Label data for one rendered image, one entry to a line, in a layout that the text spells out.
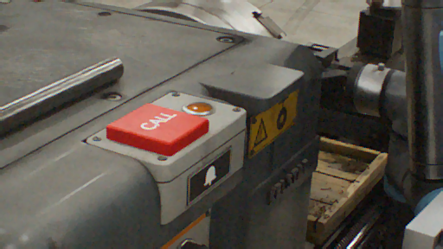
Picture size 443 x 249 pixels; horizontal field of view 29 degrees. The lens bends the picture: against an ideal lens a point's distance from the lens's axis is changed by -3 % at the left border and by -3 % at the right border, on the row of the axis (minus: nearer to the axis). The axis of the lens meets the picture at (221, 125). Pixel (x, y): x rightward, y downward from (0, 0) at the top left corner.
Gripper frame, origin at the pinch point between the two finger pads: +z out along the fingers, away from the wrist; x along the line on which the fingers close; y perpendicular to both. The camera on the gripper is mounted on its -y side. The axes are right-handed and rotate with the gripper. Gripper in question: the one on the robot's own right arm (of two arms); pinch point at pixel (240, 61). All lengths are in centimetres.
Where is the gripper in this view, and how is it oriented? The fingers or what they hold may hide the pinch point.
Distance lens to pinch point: 139.6
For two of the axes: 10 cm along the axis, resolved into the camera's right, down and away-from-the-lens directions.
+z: -8.7, -2.4, 4.4
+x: 0.6, -9.2, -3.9
